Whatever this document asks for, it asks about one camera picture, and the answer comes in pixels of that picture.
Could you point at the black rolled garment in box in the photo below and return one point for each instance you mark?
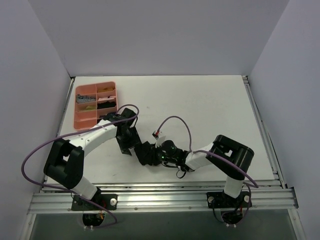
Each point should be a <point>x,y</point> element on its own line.
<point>106,104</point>

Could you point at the olive garment in box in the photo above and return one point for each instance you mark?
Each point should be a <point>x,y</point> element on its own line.
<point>89,108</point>

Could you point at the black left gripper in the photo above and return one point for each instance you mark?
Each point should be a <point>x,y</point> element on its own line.
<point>126,144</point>

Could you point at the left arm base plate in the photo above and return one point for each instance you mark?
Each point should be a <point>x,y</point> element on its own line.
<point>108,201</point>

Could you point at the pink compartment organizer box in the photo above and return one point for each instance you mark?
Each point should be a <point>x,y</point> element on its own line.
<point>83,120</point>

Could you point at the black striped underwear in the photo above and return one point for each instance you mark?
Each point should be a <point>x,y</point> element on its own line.
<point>146,154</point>

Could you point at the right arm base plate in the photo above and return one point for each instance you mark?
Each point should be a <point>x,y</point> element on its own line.
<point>220,200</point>

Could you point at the yellow garment in box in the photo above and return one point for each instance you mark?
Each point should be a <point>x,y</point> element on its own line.
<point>103,89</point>

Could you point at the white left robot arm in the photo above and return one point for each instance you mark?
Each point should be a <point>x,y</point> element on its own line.
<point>65,162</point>

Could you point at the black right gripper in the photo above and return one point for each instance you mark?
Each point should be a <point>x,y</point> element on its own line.
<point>148,154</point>

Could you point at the striped rolled garment in box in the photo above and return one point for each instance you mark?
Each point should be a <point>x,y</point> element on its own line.
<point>81,99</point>

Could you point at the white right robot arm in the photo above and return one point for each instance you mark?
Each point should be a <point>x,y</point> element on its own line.
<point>228,155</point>

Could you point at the pink garment in box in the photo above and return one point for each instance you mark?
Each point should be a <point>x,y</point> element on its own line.
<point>106,98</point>

